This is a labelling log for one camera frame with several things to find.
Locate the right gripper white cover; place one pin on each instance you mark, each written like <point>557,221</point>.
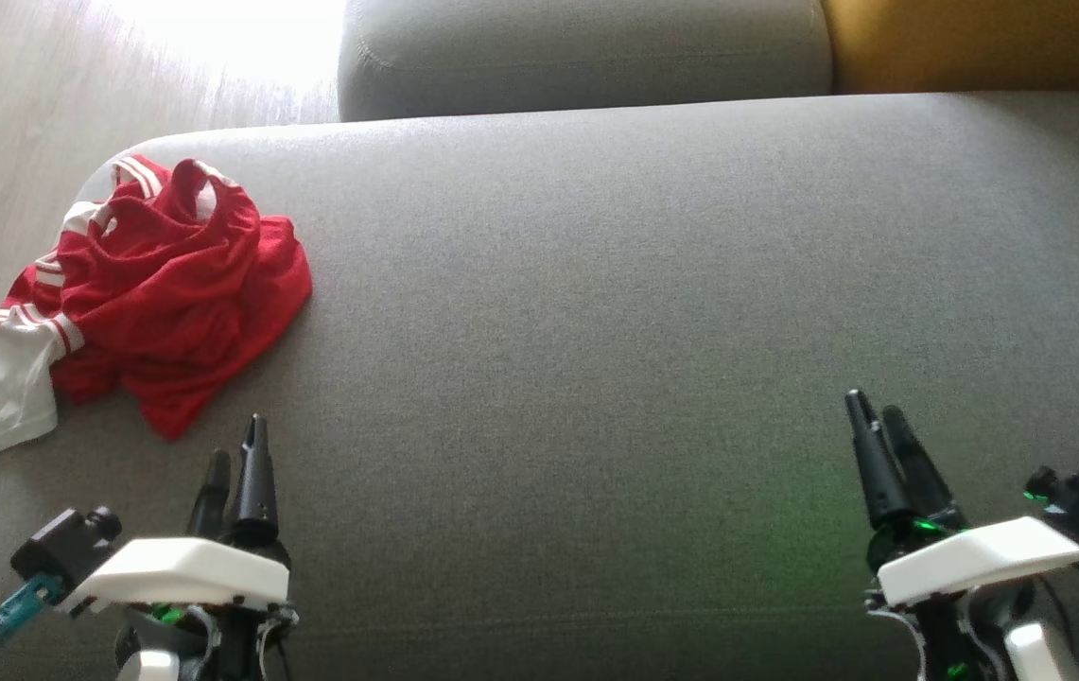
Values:
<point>965,563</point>

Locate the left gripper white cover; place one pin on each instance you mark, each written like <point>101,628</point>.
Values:
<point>189,572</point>

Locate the red white basketball jersey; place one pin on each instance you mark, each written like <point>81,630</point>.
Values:
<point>180,303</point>

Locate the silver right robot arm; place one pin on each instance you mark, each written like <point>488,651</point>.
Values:
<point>1040,657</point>

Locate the large grey sofa chaise cushion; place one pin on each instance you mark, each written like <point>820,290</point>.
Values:
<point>596,331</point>

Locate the large yellow sofa backrest cushion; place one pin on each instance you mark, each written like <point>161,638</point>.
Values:
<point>974,43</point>

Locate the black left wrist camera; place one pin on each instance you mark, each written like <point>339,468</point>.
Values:
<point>57,549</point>

